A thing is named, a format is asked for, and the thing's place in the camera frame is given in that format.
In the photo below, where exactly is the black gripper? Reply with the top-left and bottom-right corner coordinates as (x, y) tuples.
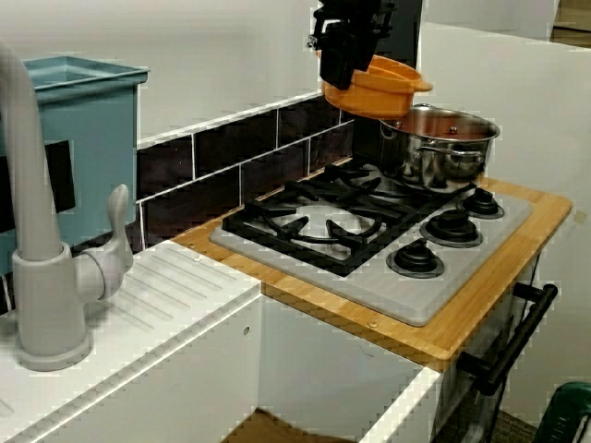
(307, 6), (398, 91)

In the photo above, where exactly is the orange plastic pot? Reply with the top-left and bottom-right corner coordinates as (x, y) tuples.
(321, 54), (434, 117)

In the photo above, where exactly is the stainless steel pot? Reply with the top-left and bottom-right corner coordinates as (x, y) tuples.
(379, 103), (502, 193)

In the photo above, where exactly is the black stove knob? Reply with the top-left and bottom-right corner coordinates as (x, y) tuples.
(419, 208), (484, 245)
(386, 238), (447, 280)
(461, 187), (506, 221)

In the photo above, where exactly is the grey stove top plate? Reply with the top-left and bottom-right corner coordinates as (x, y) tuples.
(210, 168), (535, 329)

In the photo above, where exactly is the wooden stove counter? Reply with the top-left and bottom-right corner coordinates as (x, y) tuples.
(170, 156), (573, 361)

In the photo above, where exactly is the black upright panel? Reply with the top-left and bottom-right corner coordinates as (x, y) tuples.
(382, 0), (424, 70)

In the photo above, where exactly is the dark tile backsplash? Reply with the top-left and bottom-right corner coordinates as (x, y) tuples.
(0, 90), (384, 317)

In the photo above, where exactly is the black burner grate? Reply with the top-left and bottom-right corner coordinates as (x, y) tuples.
(223, 161), (481, 278)

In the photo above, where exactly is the teal plastic bin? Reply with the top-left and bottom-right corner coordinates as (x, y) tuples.
(0, 55), (151, 259)

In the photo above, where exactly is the white toy sink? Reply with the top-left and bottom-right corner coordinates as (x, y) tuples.
(0, 239), (444, 443)

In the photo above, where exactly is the brown cardboard sheet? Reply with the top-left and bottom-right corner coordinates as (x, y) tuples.
(221, 408), (352, 443)

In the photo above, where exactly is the grey toy faucet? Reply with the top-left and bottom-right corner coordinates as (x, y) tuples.
(0, 41), (135, 373)

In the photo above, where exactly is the green clamp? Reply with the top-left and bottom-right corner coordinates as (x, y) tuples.
(547, 380), (591, 443)

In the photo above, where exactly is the black oven door handle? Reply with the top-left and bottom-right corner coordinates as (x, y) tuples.
(461, 281), (560, 396)

